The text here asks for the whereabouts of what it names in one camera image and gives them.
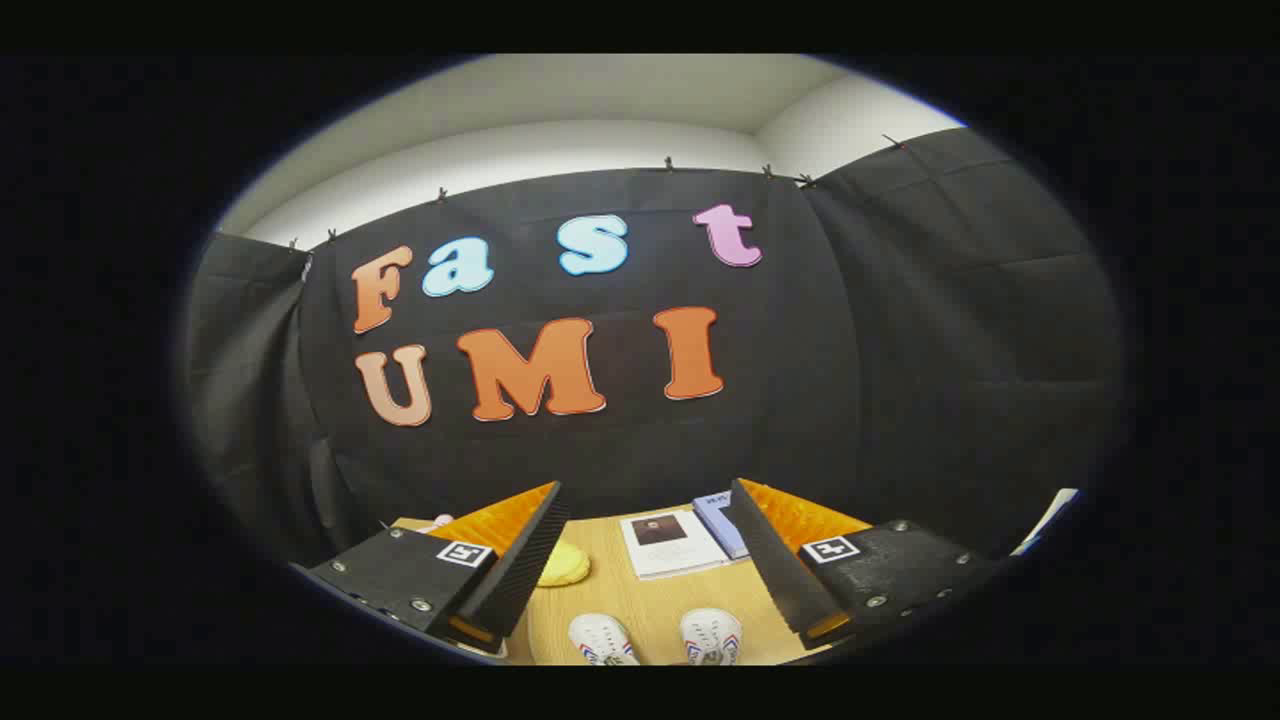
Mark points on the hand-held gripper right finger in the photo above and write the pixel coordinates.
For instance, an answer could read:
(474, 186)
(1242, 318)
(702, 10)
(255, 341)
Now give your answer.
(780, 570)

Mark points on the blue book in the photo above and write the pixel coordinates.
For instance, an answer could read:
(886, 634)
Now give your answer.
(720, 520)

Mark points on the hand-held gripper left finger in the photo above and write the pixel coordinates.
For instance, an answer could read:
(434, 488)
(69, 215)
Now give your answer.
(515, 570)

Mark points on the pink and green plush toy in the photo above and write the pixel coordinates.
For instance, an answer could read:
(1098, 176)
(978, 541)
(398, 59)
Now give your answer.
(437, 522)

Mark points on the white canvas shoe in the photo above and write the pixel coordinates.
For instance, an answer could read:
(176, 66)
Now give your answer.
(710, 632)
(600, 638)

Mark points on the white flat panel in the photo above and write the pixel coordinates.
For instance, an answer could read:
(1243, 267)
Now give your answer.
(1050, 518)

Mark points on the yellow plush toy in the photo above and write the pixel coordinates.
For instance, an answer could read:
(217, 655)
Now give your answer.
(563, 565)

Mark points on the white book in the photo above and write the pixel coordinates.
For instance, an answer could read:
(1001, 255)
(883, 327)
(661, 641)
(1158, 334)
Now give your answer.
(675, 548)

